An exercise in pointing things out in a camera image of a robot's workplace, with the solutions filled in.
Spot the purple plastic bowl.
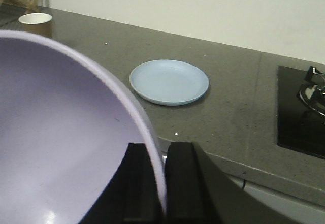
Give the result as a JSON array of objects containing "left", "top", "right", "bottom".
[{"left": 1, "top": 30, "right": 167, "bottom": 223}]

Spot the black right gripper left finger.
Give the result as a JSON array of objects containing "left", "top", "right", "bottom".
[{"left": 80, "top": 143, "right": 163, "bottom": 223}]

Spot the black stove burner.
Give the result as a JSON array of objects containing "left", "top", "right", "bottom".
[{"left": 297, "top": 66, "right": 324, "bottom": 117}]

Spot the light blue plate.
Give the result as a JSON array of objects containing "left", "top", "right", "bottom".
[{"left": 129, "top": 59, "right": 210, "bottom": 106}]

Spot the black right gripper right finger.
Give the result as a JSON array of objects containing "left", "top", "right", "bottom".
[{"left": 165, "top": 142, "right": 295, "bottom": 223}]

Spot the black gas stove top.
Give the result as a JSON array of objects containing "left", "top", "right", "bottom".
[{"left": 277, "top": 66, "right": 324, "bottom": 158}]

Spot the brown paper cup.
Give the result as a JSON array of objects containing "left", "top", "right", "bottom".
[{"left": 18, "top": 13, "right": 53, "bottom": 38}]

